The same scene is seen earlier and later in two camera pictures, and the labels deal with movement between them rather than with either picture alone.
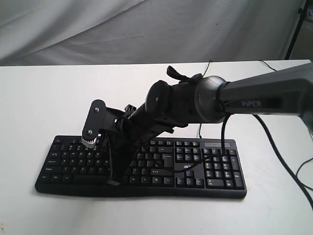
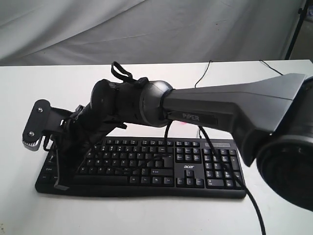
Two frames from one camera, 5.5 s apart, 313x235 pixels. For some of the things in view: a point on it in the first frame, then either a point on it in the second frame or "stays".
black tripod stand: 302,11 stays
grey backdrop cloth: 67,32 stays
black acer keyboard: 196,166 stays
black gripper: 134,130 → 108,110
